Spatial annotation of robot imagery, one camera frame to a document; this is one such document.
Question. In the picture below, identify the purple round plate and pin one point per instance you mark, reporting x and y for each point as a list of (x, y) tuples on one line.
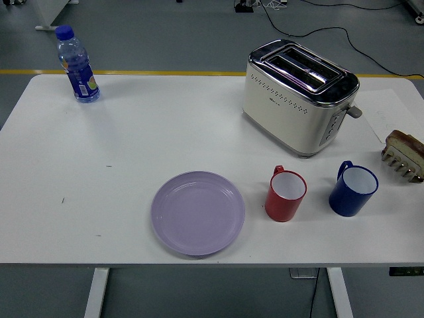
[(198, 213)]

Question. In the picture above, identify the cream and chrome toaster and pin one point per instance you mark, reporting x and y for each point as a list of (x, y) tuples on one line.
[(281, 109)]

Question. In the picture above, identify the bread slice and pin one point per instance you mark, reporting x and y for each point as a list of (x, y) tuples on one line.
[(402, 139)]

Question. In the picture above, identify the red mug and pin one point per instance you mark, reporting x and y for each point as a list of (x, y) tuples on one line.
[(281, 208)]

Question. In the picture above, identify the blue mug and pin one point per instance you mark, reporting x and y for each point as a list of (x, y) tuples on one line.
[(348, 202)]

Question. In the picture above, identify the blue plastic water bottle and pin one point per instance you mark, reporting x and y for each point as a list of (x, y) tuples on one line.
[(81, 77)]

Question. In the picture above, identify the white paper sheet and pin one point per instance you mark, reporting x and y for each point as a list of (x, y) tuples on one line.
[(381, 109)]

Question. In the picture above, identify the white table leg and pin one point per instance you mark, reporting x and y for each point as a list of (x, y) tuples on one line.
[(96, 295), (339, 295)]

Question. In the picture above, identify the metal toast rack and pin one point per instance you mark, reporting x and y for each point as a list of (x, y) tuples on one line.
[(402, 167)]

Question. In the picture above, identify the white desk leg with foot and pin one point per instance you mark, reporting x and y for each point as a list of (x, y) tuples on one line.
[(46, 13)]

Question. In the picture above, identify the black table control panel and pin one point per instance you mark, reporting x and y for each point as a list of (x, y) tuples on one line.
[(405, 271)]

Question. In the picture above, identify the clear bracket under table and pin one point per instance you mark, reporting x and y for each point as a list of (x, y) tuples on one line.
[(303, 273)]

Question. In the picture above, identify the white furniture frame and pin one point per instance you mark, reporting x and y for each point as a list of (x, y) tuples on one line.
[(418, 10)]

